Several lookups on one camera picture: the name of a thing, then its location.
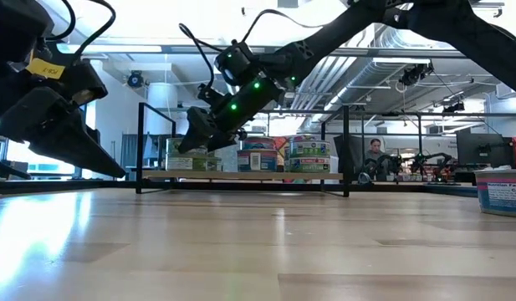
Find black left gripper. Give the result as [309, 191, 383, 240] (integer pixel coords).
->
[0, 61, 127, 179]

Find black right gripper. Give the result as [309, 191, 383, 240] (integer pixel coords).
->
[176, 76, 286, 155]

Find wooden shelf with black legs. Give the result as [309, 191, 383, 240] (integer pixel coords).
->
[135, 102, 351, 199]

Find yellow tape tag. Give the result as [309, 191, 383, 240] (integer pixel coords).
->
[25, 57, 67, 81]

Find person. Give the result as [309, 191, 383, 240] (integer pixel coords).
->
[363, 137, 387, 179]

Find black ceiling-mounted device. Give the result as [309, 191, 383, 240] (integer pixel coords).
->
[442, 100, 467, 115]
[398, 62, 435, 88]

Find black computer monitor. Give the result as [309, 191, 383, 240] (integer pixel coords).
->
[456, 132, 516, 171]

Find black aluminium table frame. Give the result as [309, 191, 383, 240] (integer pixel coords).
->
[0, 177, 478, 197]

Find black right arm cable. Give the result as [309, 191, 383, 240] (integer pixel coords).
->
[177, 8, 325, 91]

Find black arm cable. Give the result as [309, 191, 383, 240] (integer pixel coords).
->
[46, 0, 117, 64]
[177, 8, 325, 91]

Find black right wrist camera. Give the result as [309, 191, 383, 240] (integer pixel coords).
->
[214, 40, 263, 88]

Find black overhead camera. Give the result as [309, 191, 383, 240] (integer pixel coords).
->
[126, 70, 146, 89]

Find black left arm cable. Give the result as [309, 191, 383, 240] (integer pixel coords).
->
[46, 0, 117, 64]

